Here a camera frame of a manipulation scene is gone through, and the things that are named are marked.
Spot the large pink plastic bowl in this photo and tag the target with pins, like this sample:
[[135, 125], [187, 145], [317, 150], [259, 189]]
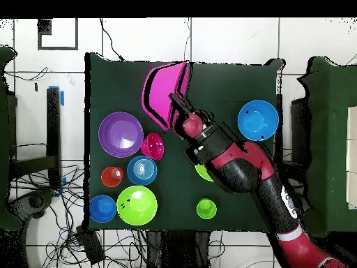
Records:
[[161, 92]]

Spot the green plastic cup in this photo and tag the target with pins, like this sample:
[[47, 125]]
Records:
[[206, 209]]

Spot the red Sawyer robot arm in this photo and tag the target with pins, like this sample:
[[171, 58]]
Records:
[[242, 167]]

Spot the small crimson plastic bowl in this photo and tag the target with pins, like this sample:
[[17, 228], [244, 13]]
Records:
[[152, 146]]

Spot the dark green tablecloth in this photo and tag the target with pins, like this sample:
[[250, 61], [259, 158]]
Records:
[[223, 83]]

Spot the green plastic bowl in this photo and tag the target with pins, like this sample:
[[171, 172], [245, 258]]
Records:
[[203, 173], [136, 206]]

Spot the large light blue bowl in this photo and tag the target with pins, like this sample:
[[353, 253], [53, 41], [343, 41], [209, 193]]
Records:
[[258, 120]]

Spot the wide purple plastic bowl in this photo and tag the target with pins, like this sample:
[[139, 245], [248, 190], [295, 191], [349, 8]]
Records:
[[120, 134]]

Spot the blue straight-sided bowl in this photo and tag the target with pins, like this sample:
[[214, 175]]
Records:
[[142, 170]]

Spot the orange plastic cup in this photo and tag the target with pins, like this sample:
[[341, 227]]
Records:
[[111, 177]]

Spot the small dark blue bowl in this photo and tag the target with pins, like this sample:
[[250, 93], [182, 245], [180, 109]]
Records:
[[102, 209]]

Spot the black metal stand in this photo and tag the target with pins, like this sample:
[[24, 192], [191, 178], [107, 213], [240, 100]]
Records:
[[53, 125]]

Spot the neighbouring green covered table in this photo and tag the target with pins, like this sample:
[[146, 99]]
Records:
[[4, 167], [332, 125]]

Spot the black power box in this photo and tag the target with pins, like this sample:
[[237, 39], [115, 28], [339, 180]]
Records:
[[92, 245]]

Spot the white box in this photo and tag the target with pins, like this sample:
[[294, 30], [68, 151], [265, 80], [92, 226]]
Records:
[[352, 156]]

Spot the black square floor frame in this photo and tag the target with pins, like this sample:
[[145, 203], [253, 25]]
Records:
[[39, 33]]

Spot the black pedestal leg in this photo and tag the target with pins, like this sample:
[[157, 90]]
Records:
[[30, 203]]

